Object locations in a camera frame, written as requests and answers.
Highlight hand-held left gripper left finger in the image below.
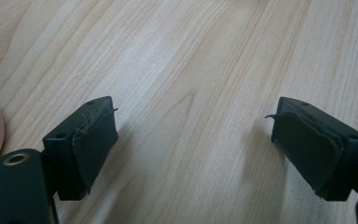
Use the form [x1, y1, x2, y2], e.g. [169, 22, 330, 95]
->
[42, 95, 119, 202]

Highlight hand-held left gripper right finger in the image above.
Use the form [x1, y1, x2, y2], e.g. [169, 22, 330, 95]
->
[264, 96, 358, 203]

